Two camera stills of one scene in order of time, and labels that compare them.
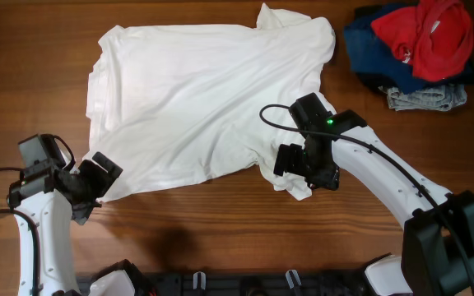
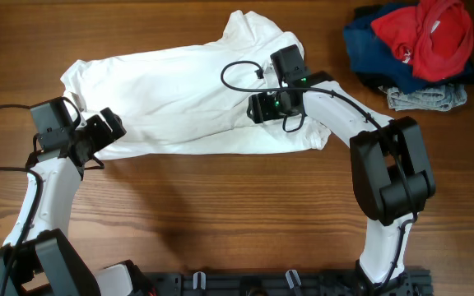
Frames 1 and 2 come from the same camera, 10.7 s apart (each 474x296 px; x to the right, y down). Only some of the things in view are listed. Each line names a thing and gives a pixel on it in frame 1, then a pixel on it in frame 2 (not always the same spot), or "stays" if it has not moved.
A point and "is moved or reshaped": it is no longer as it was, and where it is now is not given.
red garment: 435,37 stays
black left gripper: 93,181 to 108,124
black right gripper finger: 282,158 to 254,108
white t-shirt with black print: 174,104 is moved or reshaped
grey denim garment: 432,98 stays
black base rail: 211,284 stays
